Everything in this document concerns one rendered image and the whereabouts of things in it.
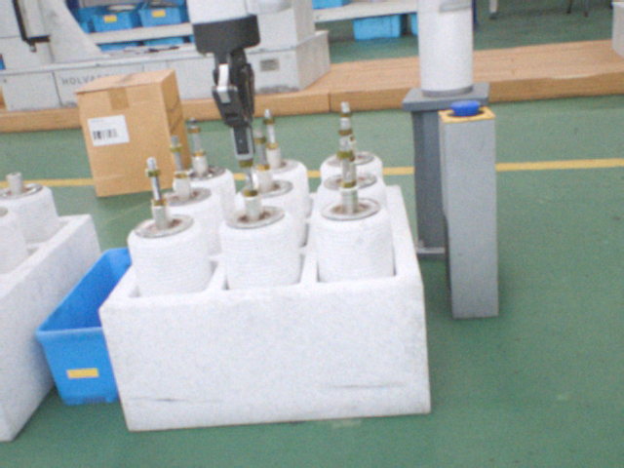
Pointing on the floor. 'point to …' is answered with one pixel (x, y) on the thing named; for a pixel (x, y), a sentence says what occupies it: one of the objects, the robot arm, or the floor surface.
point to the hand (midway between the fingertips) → (244, 141)
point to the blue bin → (84, 334)
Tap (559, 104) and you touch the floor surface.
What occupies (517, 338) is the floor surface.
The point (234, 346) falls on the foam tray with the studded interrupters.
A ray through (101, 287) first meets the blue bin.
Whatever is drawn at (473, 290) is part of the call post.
